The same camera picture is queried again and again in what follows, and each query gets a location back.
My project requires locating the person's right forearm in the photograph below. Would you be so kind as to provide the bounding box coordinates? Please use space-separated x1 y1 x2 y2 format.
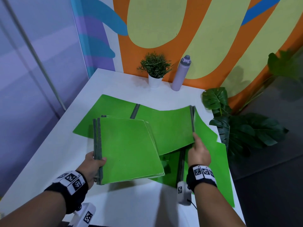
194 183 247 227

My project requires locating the green leafy plant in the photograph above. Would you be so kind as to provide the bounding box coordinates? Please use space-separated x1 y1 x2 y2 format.
239 48 303 111

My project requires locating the person's left hand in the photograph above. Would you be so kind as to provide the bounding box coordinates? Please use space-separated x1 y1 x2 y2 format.
76 151 107 185

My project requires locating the large monstera plant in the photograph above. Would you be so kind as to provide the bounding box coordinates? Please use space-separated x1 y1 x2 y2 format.
202 87 289 161

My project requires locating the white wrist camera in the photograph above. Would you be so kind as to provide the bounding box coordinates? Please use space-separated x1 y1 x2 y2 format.
68 202 96 227
177 180 192 206

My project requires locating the small potted plant white pot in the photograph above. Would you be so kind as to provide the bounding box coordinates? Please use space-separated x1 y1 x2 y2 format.
137 52 172 89

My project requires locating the black wristband with marker tags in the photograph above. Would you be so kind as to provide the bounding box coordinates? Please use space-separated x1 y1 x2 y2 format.
186 165 218 193
45 171 89 215

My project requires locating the purple water bottle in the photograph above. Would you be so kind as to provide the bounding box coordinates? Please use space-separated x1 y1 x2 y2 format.
171 55 192 92

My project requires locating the person's left forearm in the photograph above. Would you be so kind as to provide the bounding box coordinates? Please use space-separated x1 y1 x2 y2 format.
0 191 71 227

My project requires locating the person's right hand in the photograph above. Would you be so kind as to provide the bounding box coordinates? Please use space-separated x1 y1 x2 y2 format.
187 132 212 168

